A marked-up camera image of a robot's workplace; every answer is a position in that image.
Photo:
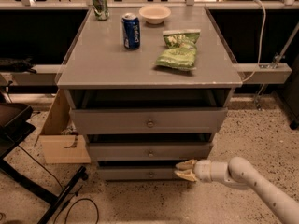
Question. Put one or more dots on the grey top drawer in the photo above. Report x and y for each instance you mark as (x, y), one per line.
(148, 120)

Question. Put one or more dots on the grey drawer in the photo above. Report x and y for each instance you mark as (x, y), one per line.
(148, 120)
(137, 170)
(150, 146)

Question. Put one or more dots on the metal brace rod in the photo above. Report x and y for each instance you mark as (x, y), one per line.
(274, 64)

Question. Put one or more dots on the grey bottom drawer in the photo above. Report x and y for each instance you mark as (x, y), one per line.
(137, 170)

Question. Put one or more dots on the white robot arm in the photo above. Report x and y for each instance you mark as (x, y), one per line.
(238, 173)

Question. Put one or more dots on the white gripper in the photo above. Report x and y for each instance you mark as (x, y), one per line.
(203, 170)

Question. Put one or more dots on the green soda can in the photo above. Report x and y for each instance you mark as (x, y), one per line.
(100, 9)

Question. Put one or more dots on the green chip bag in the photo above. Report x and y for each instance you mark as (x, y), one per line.
(181, 49)

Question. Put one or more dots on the blue pepsi can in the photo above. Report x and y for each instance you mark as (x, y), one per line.
(131, 31)

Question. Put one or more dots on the white bowl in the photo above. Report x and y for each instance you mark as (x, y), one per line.
(154, 14)

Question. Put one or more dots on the cardboard box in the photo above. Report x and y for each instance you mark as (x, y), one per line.
(59, 139)

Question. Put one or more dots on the grey drawer cabinet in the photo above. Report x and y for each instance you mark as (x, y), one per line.
(102, 74)

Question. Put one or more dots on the black stand frame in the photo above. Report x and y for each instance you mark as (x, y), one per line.
(19, 205)

